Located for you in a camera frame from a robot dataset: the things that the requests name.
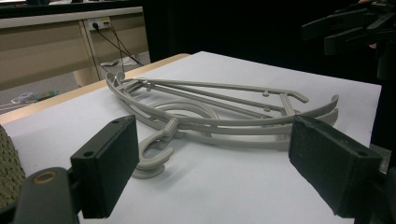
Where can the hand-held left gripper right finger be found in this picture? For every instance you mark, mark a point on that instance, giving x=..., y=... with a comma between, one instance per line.
x=336, y=168

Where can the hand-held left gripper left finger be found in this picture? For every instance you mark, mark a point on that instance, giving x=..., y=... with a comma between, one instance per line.
x=106, y=161

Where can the grey plastic clothes hanger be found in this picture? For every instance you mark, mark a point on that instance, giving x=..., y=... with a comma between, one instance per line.
x=243, y=143
x=249, y=119
x=249, y=129

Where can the olive green woven basket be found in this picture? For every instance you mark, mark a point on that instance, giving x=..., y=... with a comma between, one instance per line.
x=9, y=168

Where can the white paper sheet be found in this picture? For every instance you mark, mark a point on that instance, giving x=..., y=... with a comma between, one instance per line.
x=218, y=186

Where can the beige wooden desk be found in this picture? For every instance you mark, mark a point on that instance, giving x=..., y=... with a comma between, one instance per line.
x=40, y=53

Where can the white power socket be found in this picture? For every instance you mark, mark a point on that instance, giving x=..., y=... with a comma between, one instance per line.
x=99, y=23

